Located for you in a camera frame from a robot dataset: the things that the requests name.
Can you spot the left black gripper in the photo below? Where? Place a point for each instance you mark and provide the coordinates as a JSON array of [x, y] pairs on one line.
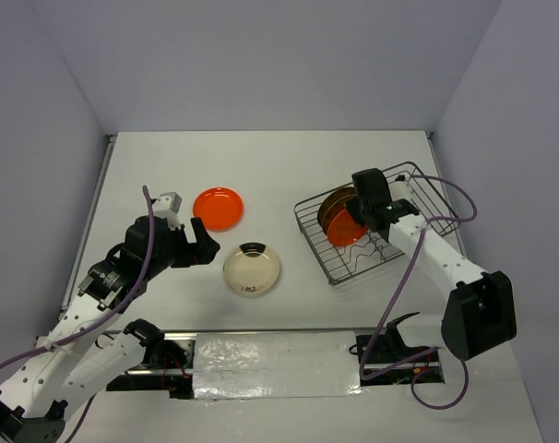
[[206, 246]]

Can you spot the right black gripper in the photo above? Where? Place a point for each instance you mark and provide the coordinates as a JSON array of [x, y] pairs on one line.
[[352, 208]]

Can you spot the brown gold patterned plate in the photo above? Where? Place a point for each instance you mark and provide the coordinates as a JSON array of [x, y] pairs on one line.
[[328, 215]]

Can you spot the orange plate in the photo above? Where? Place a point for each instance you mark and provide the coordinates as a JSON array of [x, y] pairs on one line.
[[219, 208], [343, 230]]

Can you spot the beige plate with black pattern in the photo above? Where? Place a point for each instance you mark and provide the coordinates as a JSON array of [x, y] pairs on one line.
[[251, 269]]

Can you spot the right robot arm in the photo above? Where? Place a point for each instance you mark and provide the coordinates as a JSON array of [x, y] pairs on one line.
[[480, 312]]

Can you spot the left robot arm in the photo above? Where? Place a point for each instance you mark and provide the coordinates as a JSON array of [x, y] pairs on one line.
[[59, 376]]

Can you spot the silver foil covered panel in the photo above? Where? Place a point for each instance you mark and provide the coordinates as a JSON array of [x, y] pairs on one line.
[[275, 366]]

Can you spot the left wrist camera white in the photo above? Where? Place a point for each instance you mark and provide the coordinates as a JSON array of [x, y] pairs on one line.
[[166, 206]]

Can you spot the metal base rail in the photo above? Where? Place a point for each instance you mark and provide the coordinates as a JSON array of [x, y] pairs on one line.
[[392, 361]]

